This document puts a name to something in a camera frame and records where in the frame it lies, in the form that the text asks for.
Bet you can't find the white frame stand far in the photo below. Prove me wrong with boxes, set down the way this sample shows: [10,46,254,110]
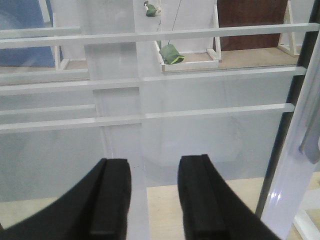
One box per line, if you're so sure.
[154,0,222,73]

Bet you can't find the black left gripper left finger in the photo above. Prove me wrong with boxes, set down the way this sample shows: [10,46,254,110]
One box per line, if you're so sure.
[0,158,132,240]

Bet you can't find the blue panel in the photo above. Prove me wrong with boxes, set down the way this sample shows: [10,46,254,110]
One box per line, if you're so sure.
[0,0,55,67]

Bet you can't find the light wooden platform board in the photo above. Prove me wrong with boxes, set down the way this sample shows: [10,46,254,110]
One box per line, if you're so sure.
[0,176,320,240]

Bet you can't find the white sliding glass door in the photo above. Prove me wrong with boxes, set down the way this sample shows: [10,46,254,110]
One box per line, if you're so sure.
[0,0,320,240]

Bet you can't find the dark brown wooden door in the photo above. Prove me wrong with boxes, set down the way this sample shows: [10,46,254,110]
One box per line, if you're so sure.
[217,0,287,52]

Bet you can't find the small green bag far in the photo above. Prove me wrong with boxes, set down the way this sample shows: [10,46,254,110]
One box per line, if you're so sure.
[143,0,161,17]

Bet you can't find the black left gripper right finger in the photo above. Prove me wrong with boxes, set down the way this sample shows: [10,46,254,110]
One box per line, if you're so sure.
[177,154,278,240]

